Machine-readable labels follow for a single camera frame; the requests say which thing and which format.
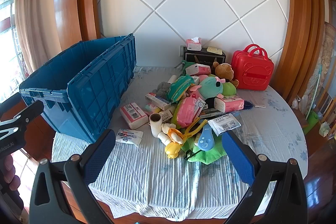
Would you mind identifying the yellow slingshot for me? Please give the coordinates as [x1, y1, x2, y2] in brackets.
[181, 119, 208, 139]

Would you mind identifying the crumpled white paper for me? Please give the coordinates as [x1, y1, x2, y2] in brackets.
[319, 122, 331, 136]

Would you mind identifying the yellow small pack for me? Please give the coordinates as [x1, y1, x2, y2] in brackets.
[144, 103, 161, 114]

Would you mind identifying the green tissue pouch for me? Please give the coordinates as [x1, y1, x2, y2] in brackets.
[167, 75, 195, 103]

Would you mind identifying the white labelled packet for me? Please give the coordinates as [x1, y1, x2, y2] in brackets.
[207, 113, 241, 136]

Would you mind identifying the light blue plastic toy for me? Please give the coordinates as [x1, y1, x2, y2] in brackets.
[197, 127, 212, 151]

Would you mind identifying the white yellow plush toy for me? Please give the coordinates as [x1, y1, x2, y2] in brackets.
[157, 123, 184, 145]

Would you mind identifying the green plastic object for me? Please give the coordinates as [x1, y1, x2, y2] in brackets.
[302, 111, 319, 135]

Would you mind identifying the red toy suitcase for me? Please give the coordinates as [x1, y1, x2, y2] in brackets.
[231, 44, 275, 90]

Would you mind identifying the wooden door frame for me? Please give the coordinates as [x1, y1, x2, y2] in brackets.
[54, 0, 103, 52]
[274, 0, 328, 106]

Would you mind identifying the green cloth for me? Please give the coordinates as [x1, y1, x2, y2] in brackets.
[181, 135, 227, 164]

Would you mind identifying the floral cloth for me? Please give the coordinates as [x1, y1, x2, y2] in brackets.
[299, 22, 336, 119]

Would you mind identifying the grey cloth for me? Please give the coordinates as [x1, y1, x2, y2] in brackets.
[157, 81, 172, 97]

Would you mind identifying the white sachet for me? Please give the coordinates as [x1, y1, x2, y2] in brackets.
[115, 128, 144, 146]

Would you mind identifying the red white small box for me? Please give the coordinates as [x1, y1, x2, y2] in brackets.
[145, 93, 171, 111]

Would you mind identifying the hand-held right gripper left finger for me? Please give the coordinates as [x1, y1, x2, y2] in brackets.
[28, 129, 116, 224]

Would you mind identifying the window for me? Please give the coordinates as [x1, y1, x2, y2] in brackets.
[0, 0, 29, 104]

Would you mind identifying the pink wet wipes pack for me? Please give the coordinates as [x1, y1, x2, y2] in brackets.
[174, 97, 206, 128]

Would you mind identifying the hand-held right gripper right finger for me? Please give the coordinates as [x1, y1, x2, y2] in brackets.
[222, 131, 307, 224]

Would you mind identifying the teal plush toy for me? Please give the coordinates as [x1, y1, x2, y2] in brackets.
[193, 76, 223, 100]

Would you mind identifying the beige curtain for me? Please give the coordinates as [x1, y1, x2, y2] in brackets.
[13, 0, 61, 75]

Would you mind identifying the lime green plush toy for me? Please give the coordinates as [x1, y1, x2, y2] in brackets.
[222, 81, 237, 97]

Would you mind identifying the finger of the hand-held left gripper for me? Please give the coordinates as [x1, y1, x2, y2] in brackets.
[0, 100, 44, 140]

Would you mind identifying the brown teddy bear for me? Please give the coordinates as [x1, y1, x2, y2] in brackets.
[213, 61, 239, 88]

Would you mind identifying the person's left hand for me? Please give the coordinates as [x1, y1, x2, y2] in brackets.
[0, 154, 21, 191]

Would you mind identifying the green frog plush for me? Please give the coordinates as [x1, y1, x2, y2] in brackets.
[181, 60, 197, 76]

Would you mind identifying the black cardboard box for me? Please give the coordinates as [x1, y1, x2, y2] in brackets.
[183, 46, 226, 64]

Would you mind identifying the blue plastic crate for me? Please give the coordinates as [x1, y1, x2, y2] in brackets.
[19, 33, 137, 144]

